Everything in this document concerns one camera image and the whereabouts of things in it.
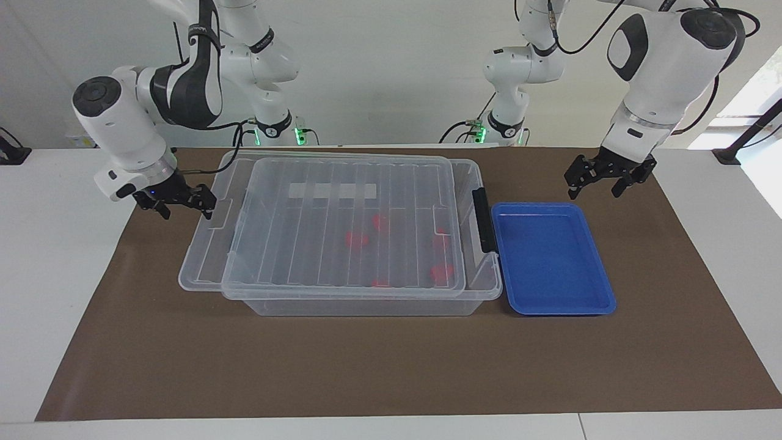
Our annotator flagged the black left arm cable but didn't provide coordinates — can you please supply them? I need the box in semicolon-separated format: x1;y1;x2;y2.
546;0;761;135

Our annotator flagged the clear plastic storage box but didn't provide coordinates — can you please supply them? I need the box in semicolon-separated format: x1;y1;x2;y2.
221;158;503;317

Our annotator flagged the brown table mat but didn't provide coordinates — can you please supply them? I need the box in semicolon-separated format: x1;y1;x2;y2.
35;145;782;422

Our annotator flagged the blue plastic tray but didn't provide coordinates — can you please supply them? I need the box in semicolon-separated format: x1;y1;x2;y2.
491;202;617;317

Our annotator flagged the black base power cable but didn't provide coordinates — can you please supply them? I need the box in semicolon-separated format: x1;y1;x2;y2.
232;118;260;147
439;119;486;145

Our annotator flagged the black background device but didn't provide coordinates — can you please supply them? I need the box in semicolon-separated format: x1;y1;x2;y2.
0;126;32;166

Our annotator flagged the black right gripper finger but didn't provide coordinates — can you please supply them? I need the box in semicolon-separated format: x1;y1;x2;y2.
134;196;172;221
189;185;217;221

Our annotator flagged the clear ribbed box lid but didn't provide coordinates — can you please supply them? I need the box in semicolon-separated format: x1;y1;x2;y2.
178;150;466;301

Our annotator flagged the black background stand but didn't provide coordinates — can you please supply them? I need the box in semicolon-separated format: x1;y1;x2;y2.
712;98;782;166

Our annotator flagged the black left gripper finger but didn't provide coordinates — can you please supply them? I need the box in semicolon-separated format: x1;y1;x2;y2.
564;155;602;200
611;160;658;199

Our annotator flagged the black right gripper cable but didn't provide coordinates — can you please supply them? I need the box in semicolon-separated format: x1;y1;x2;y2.
176;120;248;177

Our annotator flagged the black box latch handle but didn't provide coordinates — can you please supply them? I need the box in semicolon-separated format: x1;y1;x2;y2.
472;188;499;254

